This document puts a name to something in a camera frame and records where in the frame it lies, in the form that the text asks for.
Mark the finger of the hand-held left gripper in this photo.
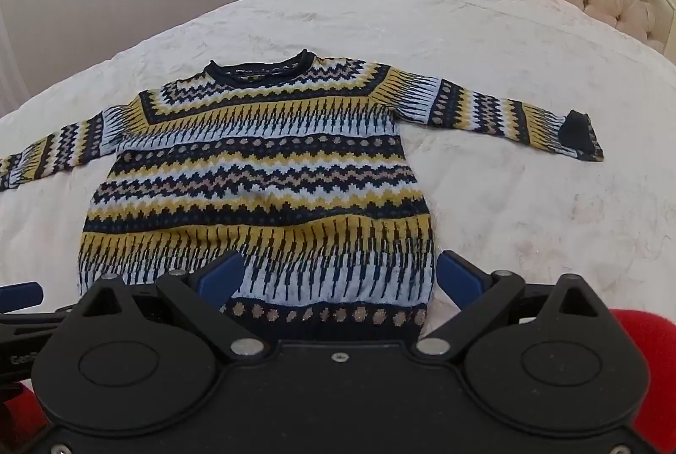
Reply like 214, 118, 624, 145
0, 281, 75, 331

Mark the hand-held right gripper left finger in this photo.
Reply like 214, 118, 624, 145
79, 250, 267, 362

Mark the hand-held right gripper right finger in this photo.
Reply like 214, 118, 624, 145
414, 250, 611, 362

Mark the patterned knit sweater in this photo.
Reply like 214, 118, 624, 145
0, 49, 605, 344

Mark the person's red clothing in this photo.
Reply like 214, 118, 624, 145
0, 309, 676, 454

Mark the white bedspread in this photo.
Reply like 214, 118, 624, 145
0, 0, 676, 381

